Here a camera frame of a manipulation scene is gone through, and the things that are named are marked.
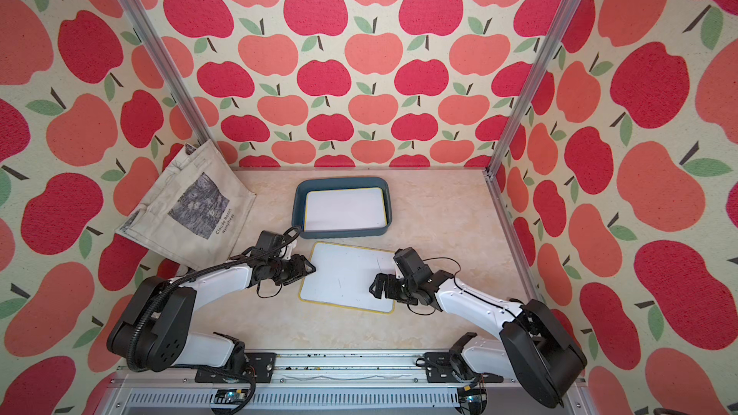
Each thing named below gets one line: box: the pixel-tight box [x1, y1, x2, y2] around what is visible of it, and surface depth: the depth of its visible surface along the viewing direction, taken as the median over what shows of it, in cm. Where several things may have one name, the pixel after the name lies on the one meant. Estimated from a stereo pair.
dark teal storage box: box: [291, 176, 394, 240], surface depth 109 cm
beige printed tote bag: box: [115, 139, 257, 269], surface depth 90 cm
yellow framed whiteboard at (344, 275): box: [298, 241, 395, 315], surface depth 91 cm
